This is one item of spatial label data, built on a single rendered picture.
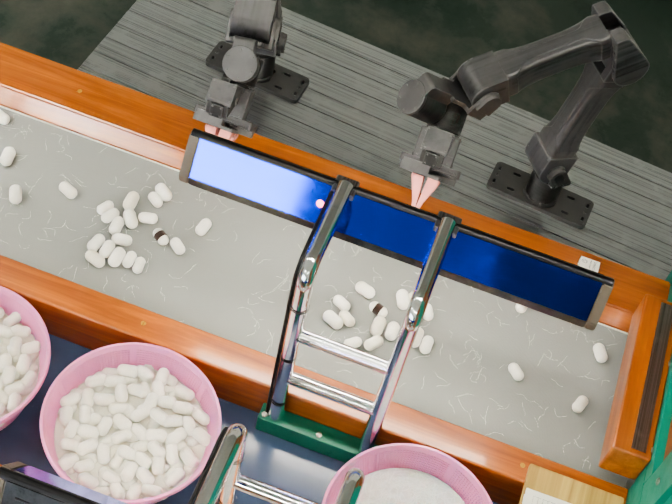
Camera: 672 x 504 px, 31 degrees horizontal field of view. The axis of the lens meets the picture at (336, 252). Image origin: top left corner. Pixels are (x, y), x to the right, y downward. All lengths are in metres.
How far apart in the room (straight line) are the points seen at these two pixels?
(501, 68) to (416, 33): 1.60
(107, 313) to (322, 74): 0.75
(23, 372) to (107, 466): 0.20
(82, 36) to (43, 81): 1.17
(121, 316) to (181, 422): 0.20
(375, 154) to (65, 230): 0.62
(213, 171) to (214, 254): 0.35
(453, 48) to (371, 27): 0.24
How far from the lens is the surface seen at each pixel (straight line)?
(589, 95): 2.10
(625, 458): 1.87
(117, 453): 1.85
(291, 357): 1.73
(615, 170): 2.43
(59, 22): 3.44
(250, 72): 1.95
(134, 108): 2.19
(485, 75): 1.95
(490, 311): 2.05
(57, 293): 1.95
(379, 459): 1.87
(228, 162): 1.70
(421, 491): 1.87
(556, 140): 2.17
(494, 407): 1.96
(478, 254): 1.67
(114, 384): 1.90
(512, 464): 1.89
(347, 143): 2.31
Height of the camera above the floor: 2.39
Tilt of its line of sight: 53 degrees down
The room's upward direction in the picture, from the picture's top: 14 degrees clockwise
